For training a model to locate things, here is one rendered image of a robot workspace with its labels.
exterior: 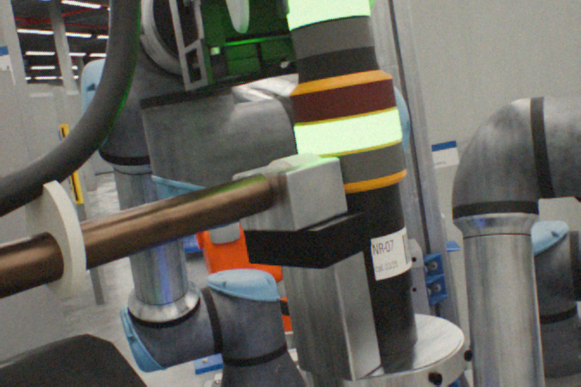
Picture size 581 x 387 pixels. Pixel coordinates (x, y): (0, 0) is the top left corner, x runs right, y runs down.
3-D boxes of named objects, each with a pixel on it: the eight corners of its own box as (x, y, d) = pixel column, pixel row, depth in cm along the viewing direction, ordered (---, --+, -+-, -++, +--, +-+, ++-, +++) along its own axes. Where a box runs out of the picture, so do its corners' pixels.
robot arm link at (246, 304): (296, 345, 112) (283, 269, 111) (220, 368, 108) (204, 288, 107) (276, 326, 123) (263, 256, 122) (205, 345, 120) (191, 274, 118)
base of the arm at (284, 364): (227, 384, 125) (218, 335, 124) (306, 374, 124) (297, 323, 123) (214, 424, 110) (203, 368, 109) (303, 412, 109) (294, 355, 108)
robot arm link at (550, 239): (507, 292, 120) (497, 220, 119) (588, 290, 114) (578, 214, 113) (499, 316, 109) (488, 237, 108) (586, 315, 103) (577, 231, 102)
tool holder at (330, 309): (376, 447, 23) (330, 168, 22) (240, 406, 28) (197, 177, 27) (497, 348, 29) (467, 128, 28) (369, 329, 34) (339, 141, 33)
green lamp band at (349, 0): (335, 15, 25) (329, -16, 25) (273, 33, 27) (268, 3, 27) (386, 14, 27) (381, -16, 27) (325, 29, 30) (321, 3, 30)
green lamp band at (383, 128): (359, 151, 25) (354, 119, 25) (277, 158, 28) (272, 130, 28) (422, 133, 28) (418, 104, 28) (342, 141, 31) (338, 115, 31)
